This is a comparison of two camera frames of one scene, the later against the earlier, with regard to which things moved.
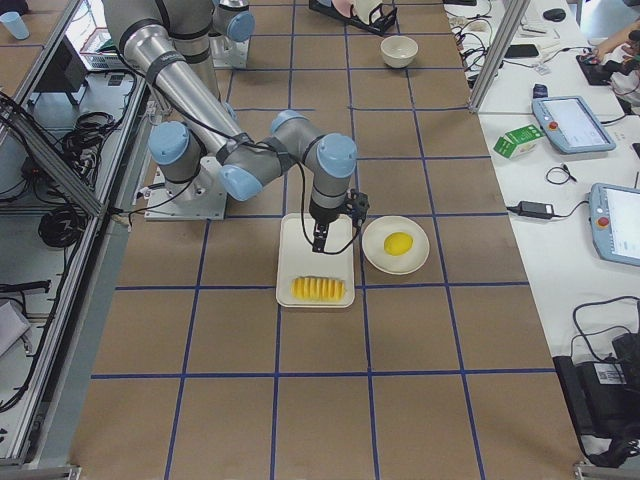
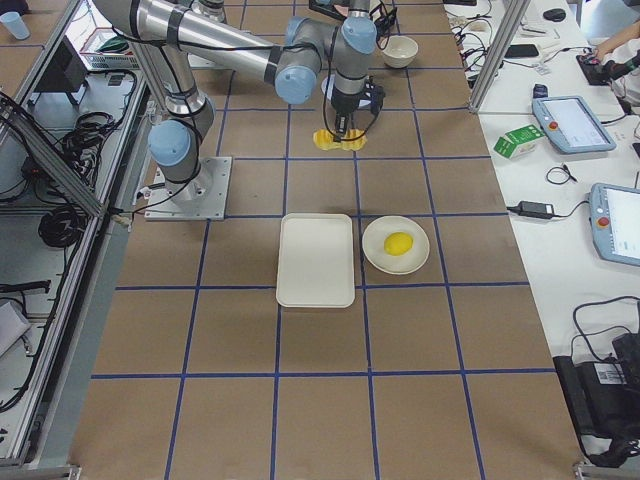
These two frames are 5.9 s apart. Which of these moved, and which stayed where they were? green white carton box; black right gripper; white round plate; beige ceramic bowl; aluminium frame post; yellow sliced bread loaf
Moved: black right gripper; yellow sliced bread loaf
Stayed: beige ceramic bowl; green white carton box; aluminium frame post; white round plate
